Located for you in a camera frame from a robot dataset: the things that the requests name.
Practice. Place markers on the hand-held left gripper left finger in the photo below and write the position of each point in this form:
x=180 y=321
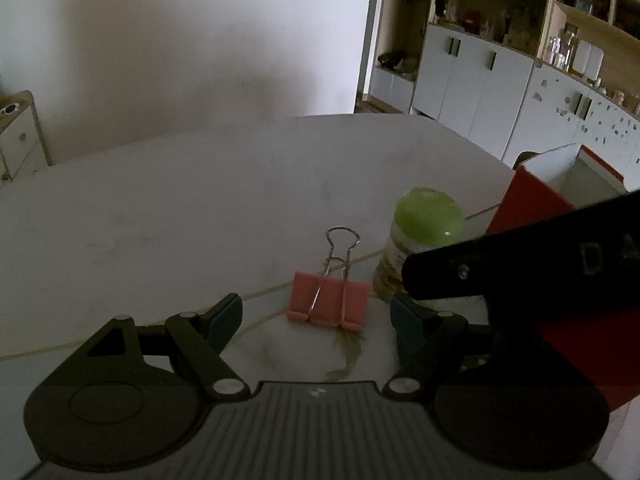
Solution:
x=225 y=321

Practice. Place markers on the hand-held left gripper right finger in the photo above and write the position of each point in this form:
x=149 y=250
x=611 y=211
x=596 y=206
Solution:
x=407 y=327

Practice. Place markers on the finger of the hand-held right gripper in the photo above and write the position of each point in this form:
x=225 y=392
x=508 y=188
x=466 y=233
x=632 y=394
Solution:
x=465 y=270

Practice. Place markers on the green-lid bottle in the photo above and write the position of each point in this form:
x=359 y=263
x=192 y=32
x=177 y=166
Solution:
x=425 y=217

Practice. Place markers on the pink binder clip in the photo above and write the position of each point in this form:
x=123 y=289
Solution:
x=327 y=300

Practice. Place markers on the red cardboard box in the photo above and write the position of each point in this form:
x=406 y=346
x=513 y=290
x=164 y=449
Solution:
x=532 y=197

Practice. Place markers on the low white cabinet with stickers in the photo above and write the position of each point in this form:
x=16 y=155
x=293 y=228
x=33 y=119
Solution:
x=565 y=115

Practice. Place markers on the small patterned mug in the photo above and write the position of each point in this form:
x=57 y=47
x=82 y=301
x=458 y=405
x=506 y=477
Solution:
x=620 y=97

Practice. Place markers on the tall white cabinet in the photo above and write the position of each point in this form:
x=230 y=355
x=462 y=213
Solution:
x=465 y=80

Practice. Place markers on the white canister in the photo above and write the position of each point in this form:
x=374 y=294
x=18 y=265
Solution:
x=596 y=62
x=581 y=59

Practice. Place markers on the group of clear bottles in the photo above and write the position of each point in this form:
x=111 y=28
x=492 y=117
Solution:
x=560 y=51

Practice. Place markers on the row of shelf ornaments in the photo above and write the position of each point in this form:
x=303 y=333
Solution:
x=482 y=22

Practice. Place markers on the wooden cubby shelf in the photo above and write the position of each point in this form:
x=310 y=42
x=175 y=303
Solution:
x=595 y=5

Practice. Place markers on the small wooden drawer cabinet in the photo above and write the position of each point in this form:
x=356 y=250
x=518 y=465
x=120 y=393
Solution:
x=22 y=145

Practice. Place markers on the white sunglasses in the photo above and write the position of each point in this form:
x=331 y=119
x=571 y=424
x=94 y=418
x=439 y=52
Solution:
x=9 y=108

